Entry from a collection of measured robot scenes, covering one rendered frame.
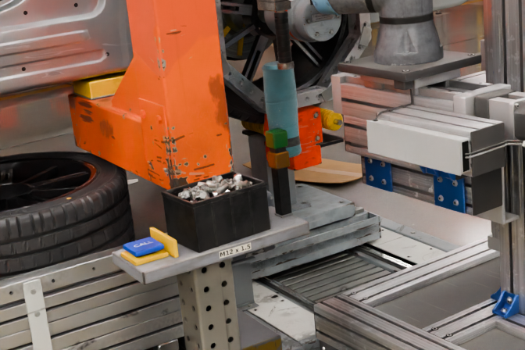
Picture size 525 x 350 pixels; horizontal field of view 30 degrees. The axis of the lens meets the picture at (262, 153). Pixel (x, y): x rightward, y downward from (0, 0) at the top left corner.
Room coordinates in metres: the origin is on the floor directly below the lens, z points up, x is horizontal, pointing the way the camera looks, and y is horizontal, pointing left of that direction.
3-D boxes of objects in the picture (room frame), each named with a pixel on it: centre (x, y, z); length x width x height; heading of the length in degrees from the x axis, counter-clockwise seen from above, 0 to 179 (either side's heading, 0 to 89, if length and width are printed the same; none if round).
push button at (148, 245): (2.04, 0.28, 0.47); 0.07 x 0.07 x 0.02; 30
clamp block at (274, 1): (2.55, -0.07, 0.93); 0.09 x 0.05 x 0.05; 30
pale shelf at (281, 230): (2.12, 0.13, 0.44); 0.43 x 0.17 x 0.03; 120
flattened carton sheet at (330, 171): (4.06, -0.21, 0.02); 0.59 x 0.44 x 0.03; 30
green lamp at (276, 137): (2.22, -0.04, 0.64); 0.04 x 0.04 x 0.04; 30
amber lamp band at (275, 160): (2.22, -0.04, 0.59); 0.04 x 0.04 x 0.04; 30
